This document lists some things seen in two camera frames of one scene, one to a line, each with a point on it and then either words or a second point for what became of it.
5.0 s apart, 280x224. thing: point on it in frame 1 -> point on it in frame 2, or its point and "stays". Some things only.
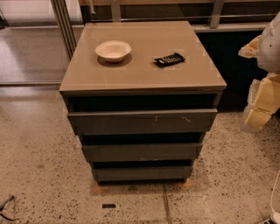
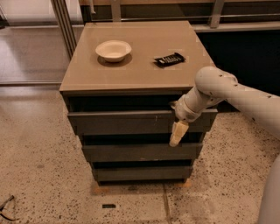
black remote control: [172, 59] stays
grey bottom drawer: [143, 173] stays
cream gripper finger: [263, 100] -> [178, 129]
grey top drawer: [145, 121] stays
